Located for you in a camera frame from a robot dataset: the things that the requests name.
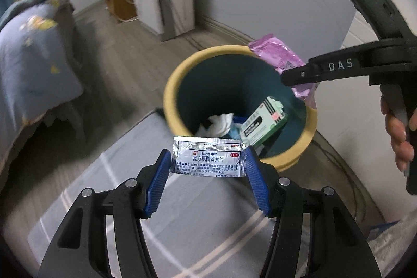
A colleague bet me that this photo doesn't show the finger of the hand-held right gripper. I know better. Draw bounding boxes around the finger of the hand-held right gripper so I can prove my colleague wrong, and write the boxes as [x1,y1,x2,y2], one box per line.
[281,57,324,88]

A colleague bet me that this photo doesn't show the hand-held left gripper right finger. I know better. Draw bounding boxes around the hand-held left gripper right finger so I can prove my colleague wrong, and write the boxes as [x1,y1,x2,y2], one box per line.
[244,146,382,278]

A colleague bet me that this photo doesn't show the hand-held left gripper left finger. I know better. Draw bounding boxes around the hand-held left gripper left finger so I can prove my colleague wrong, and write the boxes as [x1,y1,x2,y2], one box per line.
[37,149,171,278]

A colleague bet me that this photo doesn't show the pink plastic packet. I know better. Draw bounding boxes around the pink plastic packet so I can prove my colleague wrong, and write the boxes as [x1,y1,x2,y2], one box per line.
[248,34,318,111]

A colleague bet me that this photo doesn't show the silver foil medicine sachet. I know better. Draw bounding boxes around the silver foil medicine sachet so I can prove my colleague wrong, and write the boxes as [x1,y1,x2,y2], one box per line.
[171,135,247,180]

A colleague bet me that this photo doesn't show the green white medicine box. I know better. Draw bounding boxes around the green white medicine box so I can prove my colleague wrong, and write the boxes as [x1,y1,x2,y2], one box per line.
[239,96,289,147]

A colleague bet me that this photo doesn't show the white gloves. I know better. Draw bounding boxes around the white gloves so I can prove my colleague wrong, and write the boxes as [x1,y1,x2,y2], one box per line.
[197,113,236,138]

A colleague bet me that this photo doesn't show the yellow rimmed teal bin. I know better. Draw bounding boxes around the yellow rimmed teal bin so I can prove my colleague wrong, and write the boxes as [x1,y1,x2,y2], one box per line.
[163,45,318,173]

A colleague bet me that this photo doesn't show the person's right hand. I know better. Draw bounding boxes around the person's right hand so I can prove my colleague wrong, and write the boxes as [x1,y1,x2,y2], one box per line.
[381,95,417,180]

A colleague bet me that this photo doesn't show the grey checked mat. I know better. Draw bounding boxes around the grey checked mat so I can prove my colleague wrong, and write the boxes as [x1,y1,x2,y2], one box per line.
[28,109,370,278]

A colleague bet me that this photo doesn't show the white fuzzy cloth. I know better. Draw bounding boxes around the white fuzzy cloth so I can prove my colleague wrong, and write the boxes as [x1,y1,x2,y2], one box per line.
[367,221,417,278]

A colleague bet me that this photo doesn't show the bed with cartoon duvet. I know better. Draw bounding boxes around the bed with cartoon duvet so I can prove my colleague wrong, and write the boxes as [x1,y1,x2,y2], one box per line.
[0,0,86,174]

